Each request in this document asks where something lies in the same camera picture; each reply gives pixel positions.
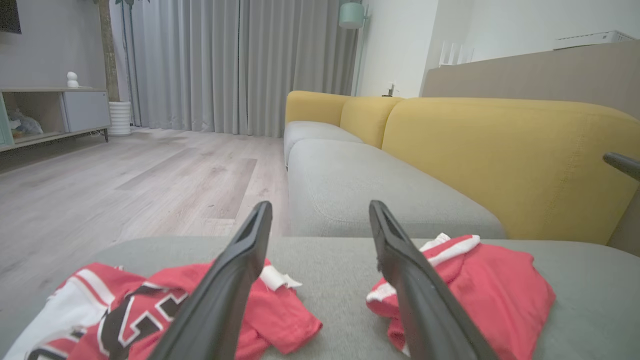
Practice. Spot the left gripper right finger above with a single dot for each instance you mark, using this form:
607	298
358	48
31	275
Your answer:
430	320

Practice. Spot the black wall television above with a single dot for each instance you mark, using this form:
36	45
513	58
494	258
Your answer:
9	15

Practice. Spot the grey curtain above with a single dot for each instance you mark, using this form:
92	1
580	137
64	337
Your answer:
200	65

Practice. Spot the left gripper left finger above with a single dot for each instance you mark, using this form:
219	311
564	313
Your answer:
215	310

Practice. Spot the small white figurine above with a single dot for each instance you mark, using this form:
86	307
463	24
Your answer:
72	80

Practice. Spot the white slatted box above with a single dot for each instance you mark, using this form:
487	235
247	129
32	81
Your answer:
590	39

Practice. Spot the grey plush toy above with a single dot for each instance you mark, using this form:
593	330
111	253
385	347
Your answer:
25	125

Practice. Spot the red shorts white trim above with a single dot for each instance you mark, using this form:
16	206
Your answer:
500	300

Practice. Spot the yellow and grey sofa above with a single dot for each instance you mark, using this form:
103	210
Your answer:
500	160

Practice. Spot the white router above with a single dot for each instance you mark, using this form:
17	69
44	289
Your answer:
445	52

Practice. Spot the teal floor lamp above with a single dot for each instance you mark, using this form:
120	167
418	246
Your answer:
351	15

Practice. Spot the brown plant trunk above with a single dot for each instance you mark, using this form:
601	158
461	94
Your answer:
106	50

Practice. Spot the beige TV cabinet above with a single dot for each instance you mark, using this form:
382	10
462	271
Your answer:
85	110

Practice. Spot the white ribbed planter pot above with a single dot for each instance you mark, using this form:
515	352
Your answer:
120	119

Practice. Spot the small white plug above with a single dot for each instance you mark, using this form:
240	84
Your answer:
390	90

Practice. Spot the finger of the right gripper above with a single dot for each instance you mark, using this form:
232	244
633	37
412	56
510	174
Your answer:
625	165

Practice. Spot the red basketball jersey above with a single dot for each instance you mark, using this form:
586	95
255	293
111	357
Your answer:
280	320

